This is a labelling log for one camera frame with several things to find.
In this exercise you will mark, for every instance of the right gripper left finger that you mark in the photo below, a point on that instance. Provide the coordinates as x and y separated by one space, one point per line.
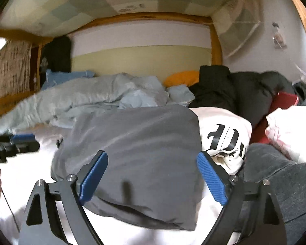
89 177

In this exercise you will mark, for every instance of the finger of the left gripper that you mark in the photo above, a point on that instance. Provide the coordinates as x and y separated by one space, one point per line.
22 138

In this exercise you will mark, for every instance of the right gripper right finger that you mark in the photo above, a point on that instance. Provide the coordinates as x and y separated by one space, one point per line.
215 177

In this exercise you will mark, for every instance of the grey hooded jacket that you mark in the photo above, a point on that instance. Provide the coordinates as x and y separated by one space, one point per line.
152 179

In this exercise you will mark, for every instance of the black clothes pile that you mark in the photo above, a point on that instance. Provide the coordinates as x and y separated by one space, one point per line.
246 94

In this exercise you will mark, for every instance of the white printed t-shirt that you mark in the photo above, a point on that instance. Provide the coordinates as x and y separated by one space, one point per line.
224 136

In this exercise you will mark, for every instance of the light blue duvet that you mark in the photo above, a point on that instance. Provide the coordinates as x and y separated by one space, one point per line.
61 105

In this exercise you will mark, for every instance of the blue pillow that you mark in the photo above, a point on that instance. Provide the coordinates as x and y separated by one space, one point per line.
57 78

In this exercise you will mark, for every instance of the dark grey jeans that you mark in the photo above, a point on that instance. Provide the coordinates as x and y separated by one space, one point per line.
288 181

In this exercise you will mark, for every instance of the black hanging garment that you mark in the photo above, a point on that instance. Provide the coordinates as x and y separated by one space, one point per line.
55 56

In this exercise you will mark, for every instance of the white pink garment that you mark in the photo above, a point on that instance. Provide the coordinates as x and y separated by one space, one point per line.
289 134

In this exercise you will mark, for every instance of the red garment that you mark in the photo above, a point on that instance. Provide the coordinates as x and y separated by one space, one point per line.
280 102

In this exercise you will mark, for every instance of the orange pillow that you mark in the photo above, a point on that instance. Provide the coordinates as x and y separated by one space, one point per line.
187 78

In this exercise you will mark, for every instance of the checkered hanging curtain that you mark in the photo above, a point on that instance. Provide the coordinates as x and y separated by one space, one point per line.
234 20

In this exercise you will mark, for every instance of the wooden bed frame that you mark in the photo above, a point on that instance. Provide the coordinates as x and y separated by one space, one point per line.
162 43

